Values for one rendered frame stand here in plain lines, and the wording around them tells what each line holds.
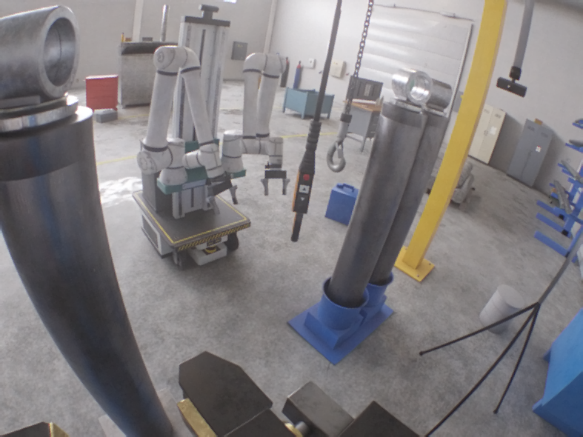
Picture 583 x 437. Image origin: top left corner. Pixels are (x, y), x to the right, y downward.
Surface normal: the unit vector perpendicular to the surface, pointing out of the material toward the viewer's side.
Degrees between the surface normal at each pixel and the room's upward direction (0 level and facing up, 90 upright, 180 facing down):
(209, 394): 0
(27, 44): 76
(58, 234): 90
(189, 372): 0
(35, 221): 90
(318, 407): 0
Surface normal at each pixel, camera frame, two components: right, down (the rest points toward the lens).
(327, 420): 0.17, -0.85
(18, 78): 0.13, 0.84
